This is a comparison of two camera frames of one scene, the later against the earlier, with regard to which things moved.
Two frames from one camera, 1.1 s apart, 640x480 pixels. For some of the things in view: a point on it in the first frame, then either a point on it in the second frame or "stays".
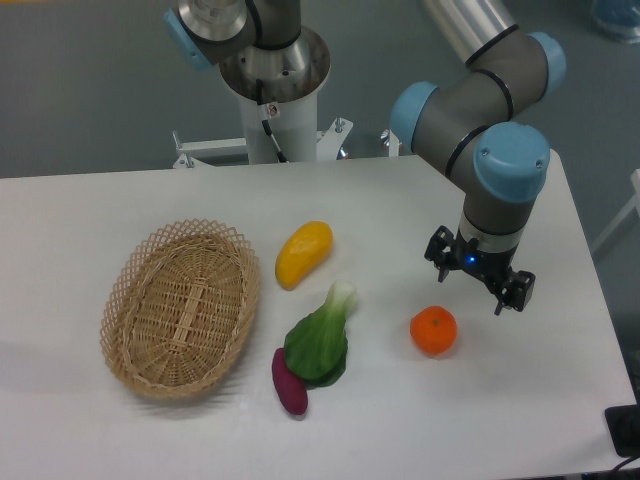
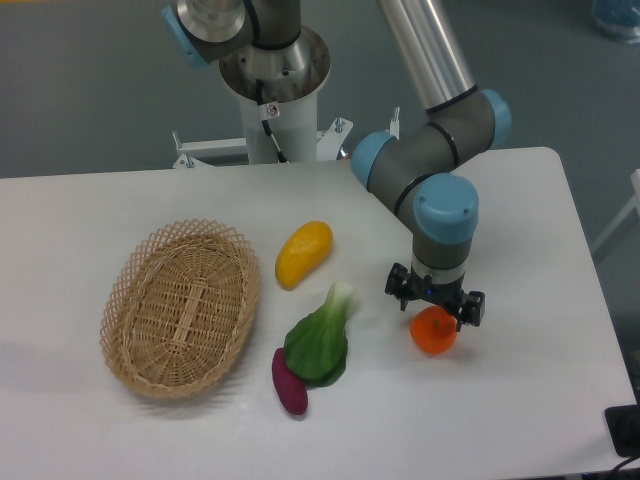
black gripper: x=510 y=289 to x=452 y=295
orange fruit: x=434 y=329 stays
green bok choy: x=316 y=347 stays
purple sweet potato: x=291 y=390 stays
